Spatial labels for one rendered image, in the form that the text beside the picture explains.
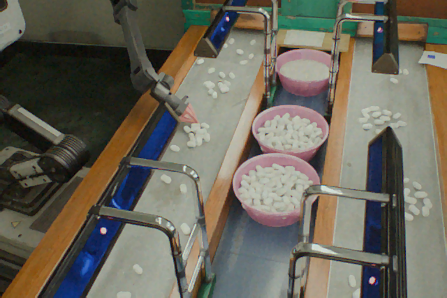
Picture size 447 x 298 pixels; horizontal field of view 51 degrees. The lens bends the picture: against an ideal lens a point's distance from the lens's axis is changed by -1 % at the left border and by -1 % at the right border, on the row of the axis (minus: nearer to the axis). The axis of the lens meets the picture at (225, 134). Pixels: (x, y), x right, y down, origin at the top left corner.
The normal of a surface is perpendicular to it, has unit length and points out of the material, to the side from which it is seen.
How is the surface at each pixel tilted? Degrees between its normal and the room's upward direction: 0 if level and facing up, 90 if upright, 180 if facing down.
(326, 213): 0
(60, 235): 0
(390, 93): 0
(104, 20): 90
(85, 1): 90
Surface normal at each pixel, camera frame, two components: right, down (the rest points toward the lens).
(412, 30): -0.25, 0.24
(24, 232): -0.05, -0.78
